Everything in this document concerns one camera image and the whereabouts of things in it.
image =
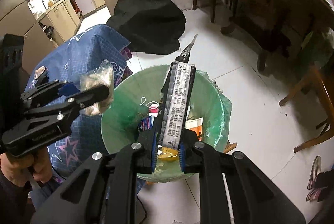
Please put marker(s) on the dark wooden dining table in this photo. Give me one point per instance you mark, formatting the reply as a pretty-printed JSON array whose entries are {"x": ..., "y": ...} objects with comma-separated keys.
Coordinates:
[{"x": 264, "y": 21}]

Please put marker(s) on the black bag on floor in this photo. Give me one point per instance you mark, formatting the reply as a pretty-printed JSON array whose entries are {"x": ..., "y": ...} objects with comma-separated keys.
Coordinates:
[{"x": 151, "y": 26}]

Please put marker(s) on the grey refrigerator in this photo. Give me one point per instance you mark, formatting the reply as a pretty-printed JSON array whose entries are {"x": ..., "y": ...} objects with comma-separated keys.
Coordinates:
[{"x": 17, "y": 19}]

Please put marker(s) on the beige wrapper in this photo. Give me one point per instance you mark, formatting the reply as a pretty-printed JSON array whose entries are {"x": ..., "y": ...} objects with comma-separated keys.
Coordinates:
[{"x": 99, "y": 83}]

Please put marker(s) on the blue checkered tablecloth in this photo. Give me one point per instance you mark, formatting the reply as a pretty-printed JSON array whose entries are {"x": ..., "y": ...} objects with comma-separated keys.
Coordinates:
[{"x": 78, "y": 56}]

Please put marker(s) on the beige kitchen counter cabinets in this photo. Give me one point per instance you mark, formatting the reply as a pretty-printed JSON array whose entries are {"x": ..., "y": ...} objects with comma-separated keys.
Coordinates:
[{"x": 66, "y": 17}]

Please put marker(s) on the orange white carton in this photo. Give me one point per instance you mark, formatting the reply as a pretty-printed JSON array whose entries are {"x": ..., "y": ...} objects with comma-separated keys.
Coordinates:
[{"x": 195, "y": 125}]

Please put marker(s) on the green lined trash bin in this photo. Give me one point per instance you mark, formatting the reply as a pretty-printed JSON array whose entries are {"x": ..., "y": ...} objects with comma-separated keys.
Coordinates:
[{"x": 129, "y": 151}]

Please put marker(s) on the person's left hand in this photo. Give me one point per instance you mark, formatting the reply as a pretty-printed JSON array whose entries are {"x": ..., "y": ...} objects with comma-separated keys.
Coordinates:
[{"x": 19, "y": 170}]

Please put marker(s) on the blue medicine box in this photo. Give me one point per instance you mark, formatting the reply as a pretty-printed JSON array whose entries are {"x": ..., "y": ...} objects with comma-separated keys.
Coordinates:
[{"x": 145, "y": 124}]

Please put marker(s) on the dark left forearm sleeve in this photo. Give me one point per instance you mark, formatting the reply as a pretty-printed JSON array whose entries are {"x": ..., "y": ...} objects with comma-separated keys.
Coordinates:
[{"x": 13, "y": 201}]

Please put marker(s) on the black foil packet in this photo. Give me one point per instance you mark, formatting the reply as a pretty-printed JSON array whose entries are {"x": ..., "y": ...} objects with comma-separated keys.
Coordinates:
[{"x": 176, "y": 93}]

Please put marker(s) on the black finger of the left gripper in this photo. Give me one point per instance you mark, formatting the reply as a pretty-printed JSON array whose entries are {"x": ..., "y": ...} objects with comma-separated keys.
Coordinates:
[{"x": 89, "y": 97}]

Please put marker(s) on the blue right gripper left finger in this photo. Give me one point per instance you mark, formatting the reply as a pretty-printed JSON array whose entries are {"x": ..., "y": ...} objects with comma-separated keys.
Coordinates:
[{"x": 154, "y": 151}]

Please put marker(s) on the wooden stool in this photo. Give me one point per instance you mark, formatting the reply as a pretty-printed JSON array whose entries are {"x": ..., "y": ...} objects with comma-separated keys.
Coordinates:
[{"x": 320, "y": 86}]

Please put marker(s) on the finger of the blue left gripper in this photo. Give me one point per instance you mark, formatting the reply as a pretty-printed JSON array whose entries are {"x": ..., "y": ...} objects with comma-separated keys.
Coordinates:
[{"x": 66, "y": 88}]

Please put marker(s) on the yellow gold box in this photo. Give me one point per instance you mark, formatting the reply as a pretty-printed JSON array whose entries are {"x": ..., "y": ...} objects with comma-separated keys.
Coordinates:
[{"x": 167, "y": 154}]

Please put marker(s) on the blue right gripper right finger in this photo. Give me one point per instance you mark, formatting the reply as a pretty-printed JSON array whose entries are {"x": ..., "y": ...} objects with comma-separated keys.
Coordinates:
[{"x": 181, "y": 154}]

